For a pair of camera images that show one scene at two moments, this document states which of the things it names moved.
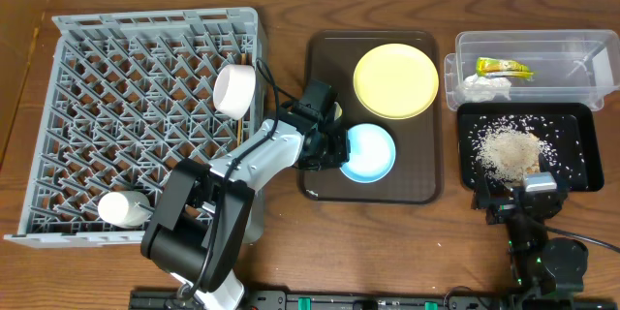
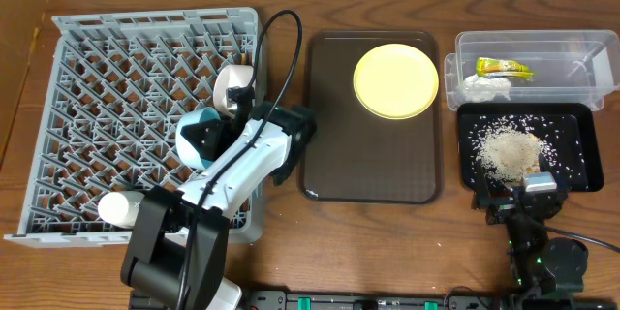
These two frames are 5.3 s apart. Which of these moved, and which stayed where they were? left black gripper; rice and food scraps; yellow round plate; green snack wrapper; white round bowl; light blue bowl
Moved: light blue bowl; left black gripper
Stayed: rice and food scraps; yellow round plate; green snack wrapper; white round bowl
